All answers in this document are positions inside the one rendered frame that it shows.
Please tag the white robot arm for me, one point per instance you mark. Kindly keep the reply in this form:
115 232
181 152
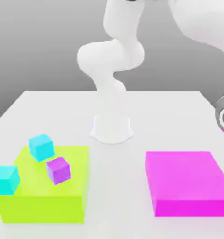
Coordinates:
111 56

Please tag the small purple cube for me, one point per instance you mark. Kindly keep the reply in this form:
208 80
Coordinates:
59 170

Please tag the small cyan cube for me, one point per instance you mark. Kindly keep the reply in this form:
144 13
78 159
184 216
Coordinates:
41 147
4 181

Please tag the large magenta box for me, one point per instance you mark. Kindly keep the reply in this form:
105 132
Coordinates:
182 177

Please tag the large lime green box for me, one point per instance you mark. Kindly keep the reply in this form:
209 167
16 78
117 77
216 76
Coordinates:
48 203

